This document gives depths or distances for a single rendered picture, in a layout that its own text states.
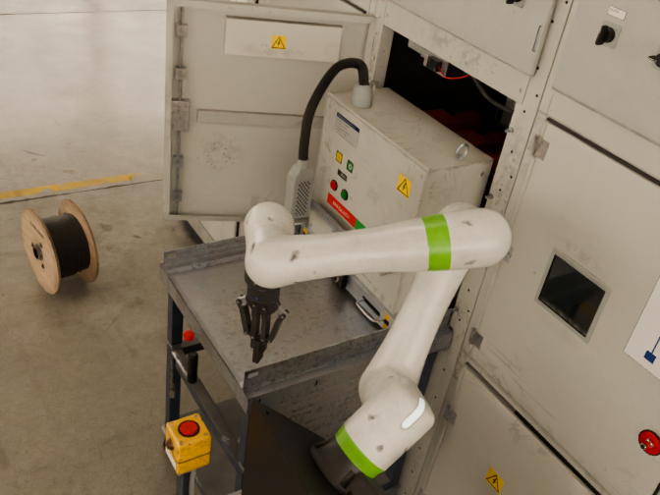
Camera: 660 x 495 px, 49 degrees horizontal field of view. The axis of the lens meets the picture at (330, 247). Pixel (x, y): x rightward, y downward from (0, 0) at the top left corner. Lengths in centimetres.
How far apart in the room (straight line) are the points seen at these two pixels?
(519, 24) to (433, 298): 68
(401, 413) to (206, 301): 85
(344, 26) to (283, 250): 106
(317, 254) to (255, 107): 102
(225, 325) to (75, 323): 142
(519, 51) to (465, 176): 34
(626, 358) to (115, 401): 198
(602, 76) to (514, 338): 72
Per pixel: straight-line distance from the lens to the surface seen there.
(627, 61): 164
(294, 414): 205
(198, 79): 232
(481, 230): 146
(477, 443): 225
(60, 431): 296
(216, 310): 212
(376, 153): 200
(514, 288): 195
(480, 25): 192
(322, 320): 213
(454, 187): 193
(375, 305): 212
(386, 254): 143
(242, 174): 247
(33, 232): 349
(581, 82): 171
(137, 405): 303
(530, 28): 181
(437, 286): 163
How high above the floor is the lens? 219
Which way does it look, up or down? 33 degrees down
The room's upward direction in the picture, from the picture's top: 10 degrees clockwise
